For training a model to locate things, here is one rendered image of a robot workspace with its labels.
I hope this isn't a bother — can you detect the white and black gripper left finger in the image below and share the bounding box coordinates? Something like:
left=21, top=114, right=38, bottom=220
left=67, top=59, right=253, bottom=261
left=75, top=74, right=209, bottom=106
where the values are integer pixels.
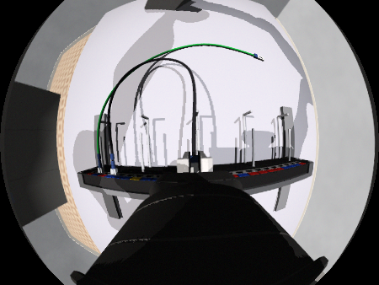
left=177, top=152, right=191, bottom=173

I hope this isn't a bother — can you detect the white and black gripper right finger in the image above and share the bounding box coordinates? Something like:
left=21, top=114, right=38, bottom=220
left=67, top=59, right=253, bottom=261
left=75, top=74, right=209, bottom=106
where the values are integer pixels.
left=198, top=151, right=213, bottom=172

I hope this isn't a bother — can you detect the black cable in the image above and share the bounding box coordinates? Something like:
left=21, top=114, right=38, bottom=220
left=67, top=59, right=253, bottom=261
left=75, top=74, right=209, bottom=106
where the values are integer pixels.
left=107, top=58, right=196, bottom=160

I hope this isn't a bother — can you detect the white cable plug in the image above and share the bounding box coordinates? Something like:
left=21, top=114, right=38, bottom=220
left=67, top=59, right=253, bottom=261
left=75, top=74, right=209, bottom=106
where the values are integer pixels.
left=190, top=155, right=199, bottom=173
left=254, top=53, right=264, bottom=61

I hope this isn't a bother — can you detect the dark grey rack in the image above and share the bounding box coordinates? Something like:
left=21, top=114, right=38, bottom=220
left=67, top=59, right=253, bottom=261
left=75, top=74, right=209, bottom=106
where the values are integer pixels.
left=77, top=106, right=314, bottom=219

